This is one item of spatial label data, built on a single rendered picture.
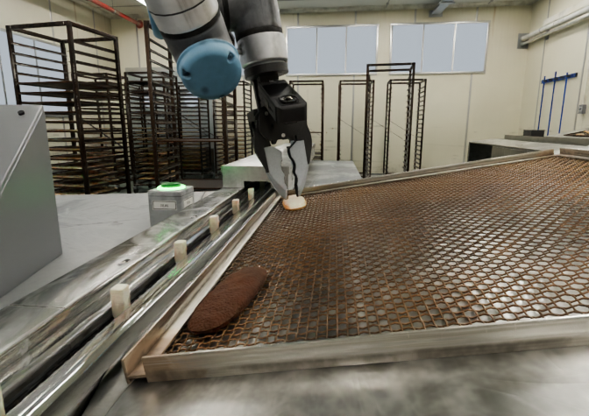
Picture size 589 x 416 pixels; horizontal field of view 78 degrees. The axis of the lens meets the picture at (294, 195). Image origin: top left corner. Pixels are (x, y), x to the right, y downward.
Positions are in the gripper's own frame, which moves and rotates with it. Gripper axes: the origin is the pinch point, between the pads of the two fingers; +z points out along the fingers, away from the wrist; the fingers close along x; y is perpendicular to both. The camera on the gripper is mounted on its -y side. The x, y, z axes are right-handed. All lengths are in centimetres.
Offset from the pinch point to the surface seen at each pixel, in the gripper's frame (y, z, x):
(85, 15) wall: 723, -291, 123
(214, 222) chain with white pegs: 6.2, 3.2, 12.9
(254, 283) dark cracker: -29.5, 1.7, 12.6
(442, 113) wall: 541, 4, -478
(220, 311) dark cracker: -32.8, 1.6, 15.6
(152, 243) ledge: -3.0, 2.3, 22.2
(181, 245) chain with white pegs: -6.7, 2.8, 18.3
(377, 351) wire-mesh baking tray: -41.4, 2.2, 8.9
